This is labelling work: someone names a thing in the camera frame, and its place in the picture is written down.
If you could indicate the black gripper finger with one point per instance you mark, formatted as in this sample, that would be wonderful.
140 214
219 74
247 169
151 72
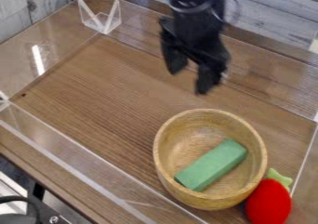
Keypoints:
208 78
173 56

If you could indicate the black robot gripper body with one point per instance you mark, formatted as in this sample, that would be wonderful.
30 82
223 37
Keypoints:
195 26

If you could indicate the green rectangular block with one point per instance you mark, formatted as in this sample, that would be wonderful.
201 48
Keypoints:
211 166

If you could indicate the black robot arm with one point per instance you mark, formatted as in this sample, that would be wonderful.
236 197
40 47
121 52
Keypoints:
189 37

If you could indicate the brown wooden bowl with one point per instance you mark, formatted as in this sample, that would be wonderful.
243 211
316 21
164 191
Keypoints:
185 137

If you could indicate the red plush strawberry toy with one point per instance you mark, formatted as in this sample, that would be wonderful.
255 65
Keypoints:
268 203

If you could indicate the clear acrylic corner bracket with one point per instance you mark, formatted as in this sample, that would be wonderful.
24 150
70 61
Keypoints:
100 22

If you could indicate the clear acrylic tray wall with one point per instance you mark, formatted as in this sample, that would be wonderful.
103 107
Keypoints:
103 192

